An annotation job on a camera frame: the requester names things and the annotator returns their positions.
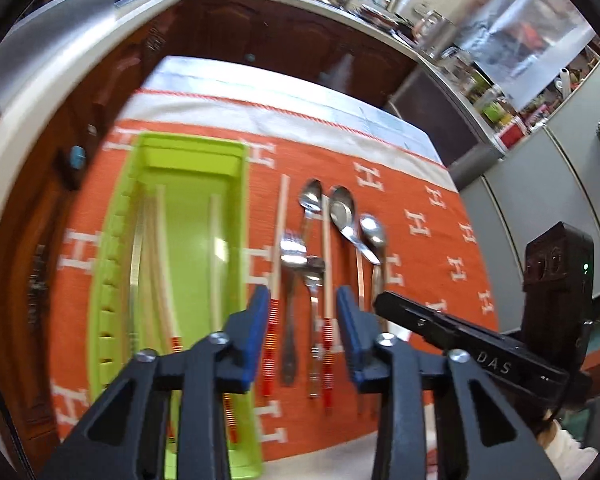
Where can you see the foil sheet on wall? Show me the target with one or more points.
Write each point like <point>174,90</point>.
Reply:
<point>520,40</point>

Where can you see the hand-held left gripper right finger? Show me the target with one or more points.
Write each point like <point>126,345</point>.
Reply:
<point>350,340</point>

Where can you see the stack of dishes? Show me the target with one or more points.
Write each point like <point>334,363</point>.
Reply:
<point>377,15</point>

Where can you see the green plastic utensil tray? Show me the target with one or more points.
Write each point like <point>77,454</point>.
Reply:
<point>190,240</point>

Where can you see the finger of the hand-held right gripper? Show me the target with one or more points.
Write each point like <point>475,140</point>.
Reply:
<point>430,322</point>

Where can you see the large steel spoon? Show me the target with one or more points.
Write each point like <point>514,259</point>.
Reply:
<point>372,232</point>

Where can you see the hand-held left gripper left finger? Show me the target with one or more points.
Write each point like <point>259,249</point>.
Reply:
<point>257,335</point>

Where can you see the light chopstick red striped end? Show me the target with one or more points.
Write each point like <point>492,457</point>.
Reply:
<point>326,230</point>
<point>281,220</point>

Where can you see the white container red label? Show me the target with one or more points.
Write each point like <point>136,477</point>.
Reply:
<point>510,134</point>

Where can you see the person's right forearm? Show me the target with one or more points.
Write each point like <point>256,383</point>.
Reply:
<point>565,452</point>

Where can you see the stainless steel electric kettle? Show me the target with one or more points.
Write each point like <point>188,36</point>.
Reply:
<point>405,2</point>

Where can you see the stainless steel splash panel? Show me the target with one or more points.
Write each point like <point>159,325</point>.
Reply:
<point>45,30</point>

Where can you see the short steel soup spoon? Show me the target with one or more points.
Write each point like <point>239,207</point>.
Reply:
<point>342,207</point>

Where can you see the bamboo chopstick red painted end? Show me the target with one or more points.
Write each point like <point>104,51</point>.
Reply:
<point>162,240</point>

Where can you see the grey built-in appliance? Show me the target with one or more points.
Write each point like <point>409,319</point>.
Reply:
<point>430,100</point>

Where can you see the glass pitcher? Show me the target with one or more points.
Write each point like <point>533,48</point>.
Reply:
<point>432,30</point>

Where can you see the orange letter-patterned blanket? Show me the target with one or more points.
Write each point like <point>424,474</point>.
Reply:
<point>305,160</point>

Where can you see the steel fork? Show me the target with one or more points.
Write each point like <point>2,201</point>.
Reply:
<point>289,310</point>

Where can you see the light blue tablecloth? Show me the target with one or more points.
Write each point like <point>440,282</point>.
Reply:
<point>260,77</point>

